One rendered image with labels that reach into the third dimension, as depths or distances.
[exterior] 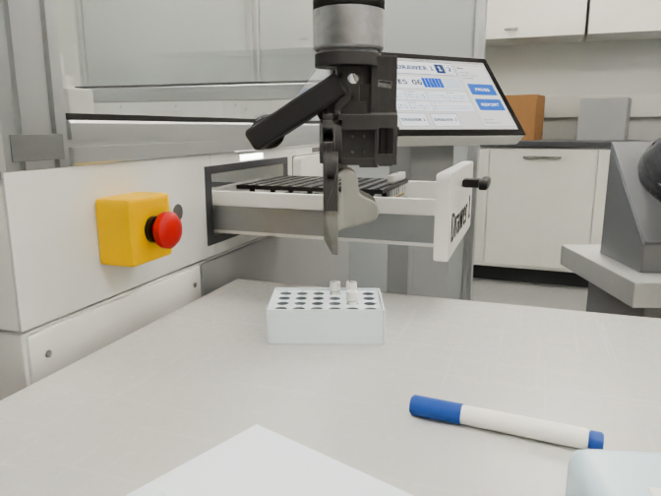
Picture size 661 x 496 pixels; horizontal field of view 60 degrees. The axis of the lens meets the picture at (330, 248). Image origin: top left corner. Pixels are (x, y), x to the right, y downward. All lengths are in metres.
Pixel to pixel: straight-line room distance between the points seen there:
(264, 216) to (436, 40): 1.82
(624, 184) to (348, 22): 0.62
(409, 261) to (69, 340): 1.27
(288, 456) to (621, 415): 0.29
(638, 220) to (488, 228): 2.81
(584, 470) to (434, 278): 1.50
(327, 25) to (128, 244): 0.30
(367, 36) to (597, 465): 0.43
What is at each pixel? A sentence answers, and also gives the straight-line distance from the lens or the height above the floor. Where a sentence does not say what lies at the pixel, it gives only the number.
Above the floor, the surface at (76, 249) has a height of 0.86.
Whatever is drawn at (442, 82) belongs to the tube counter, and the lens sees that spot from 1.80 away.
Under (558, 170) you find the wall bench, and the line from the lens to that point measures 3.75.
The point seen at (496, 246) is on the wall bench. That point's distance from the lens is 3.82.
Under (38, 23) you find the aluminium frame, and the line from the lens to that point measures 0.61.
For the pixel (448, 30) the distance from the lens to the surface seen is 2.53.
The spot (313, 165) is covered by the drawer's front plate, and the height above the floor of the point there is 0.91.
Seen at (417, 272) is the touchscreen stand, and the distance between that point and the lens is 1.79.
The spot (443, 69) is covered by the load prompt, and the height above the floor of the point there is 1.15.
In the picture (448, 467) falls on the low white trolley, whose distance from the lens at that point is 0.42.
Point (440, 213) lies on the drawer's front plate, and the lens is 0.72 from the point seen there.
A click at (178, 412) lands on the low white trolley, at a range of 0.49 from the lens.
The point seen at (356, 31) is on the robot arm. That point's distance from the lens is 0.61.
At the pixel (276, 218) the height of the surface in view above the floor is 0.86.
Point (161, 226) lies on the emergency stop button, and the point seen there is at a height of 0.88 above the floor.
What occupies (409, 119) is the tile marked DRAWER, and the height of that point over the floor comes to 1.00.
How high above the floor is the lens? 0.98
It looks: 12 degrees down
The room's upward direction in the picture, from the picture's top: straight up
